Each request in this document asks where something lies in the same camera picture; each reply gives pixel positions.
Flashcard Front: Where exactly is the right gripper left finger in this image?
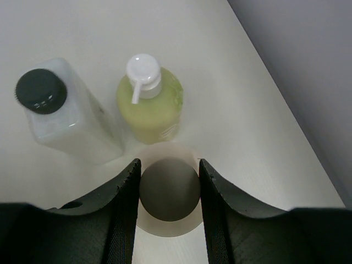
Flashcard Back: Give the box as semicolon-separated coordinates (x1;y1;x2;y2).
1;159;141;263

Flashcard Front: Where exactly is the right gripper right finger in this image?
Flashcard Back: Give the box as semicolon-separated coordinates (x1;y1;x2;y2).
199;159;351;263

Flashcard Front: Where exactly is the beige bottle round cap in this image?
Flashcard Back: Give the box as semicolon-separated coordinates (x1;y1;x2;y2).
137;142;202;237

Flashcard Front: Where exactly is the white bottle black cap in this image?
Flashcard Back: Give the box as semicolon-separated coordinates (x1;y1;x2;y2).
15;58;124;163

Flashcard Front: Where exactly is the green pump lotion bottle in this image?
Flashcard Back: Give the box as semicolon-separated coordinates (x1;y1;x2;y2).
116;53;184;145

